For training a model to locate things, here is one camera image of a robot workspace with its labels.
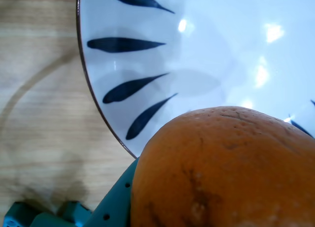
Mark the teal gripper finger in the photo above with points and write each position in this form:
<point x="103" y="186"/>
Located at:
<point x="110" y="212"/>

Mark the orange with dark scratch marks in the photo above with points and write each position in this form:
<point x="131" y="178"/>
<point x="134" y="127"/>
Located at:
<point x="221" y="175"/>

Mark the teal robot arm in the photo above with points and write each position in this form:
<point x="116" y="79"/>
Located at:
<point x="22" y="214"/>

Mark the white plate with blue strokes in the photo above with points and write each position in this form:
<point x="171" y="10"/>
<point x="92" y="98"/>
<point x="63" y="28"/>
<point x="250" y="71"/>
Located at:
<point x="197" y="52"/>

